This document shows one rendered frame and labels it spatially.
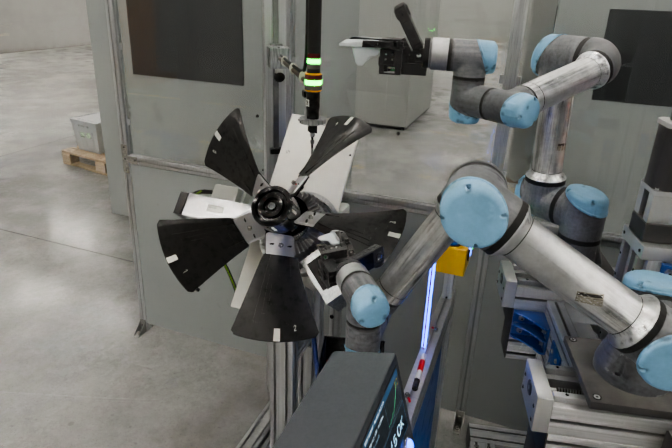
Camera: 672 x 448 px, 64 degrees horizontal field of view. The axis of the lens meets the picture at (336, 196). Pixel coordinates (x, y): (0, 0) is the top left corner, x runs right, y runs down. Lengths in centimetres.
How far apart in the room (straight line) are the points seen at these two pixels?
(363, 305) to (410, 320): 131
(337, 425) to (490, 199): 44
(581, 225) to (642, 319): 62
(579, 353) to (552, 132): 63
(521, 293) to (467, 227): 77
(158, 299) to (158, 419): 67
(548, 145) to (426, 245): 63
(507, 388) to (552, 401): 121
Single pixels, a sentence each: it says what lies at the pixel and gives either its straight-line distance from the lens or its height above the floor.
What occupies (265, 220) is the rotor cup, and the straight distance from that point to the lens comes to 147.
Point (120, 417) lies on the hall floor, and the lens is 270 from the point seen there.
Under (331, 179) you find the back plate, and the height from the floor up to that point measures 120.
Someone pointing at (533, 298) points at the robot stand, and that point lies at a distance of 173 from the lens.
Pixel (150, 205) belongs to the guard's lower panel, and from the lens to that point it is 278.
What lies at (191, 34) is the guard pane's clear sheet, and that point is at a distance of 243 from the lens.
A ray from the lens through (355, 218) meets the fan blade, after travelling 147.
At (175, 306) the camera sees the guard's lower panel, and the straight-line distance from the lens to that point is 297.
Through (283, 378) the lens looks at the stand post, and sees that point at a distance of 194.
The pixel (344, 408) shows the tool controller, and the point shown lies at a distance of 78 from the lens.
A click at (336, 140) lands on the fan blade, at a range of 153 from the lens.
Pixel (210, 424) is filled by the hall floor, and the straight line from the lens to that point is 258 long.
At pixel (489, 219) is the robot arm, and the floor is 142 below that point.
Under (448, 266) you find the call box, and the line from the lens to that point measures 167.
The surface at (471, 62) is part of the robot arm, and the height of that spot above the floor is 163.
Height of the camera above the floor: 178
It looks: 21 degrees down
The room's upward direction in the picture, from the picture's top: 2 degrees clockwise
